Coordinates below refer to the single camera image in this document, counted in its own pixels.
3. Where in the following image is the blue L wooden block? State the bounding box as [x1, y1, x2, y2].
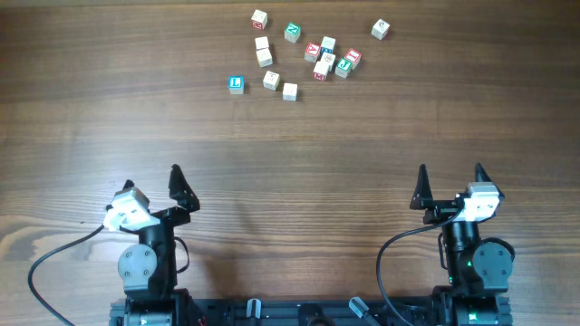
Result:
[228, 76, 245, 95]

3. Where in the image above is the wooden block yellow picture side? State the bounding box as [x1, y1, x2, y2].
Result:
[283, 82, 298, 101]

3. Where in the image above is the wooden block letter M outline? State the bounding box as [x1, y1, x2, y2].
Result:
[256, 48, 273, 68]

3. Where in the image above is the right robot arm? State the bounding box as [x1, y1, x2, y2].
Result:
[410, 163, 516, 326]

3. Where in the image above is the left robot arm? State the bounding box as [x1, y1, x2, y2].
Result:
[105, 164, 207, 326]

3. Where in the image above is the green J wooden block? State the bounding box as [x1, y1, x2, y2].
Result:
[334, 58, 353, 78]

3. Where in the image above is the red I wooden block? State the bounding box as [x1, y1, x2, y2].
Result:
[344, 48, 362, 70]

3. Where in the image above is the red M wooden block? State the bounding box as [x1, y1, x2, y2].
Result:
[313, 61, 329, 82]

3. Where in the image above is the block with number six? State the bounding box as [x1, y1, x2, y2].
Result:
[255, 36, 269, 51]

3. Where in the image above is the centre picture wooden block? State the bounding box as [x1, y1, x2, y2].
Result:
[320, 52, 336, 72]

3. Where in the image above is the plain block far right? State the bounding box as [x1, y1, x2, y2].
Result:
[371, 19, 390, 40]

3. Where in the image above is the blue-sided wooden block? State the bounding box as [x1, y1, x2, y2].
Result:
[321, 36, 336, 53]

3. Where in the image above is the red A wooden block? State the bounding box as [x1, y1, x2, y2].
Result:
[304, 43, 321, 62]

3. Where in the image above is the red-sided block top left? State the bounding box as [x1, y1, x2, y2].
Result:
[251, 9, 268, 30]

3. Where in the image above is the green N wooden block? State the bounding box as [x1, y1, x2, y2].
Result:
[285, 22, 301, 43]

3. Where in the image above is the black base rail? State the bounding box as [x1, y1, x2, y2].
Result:
[109, 296, 514, 326]

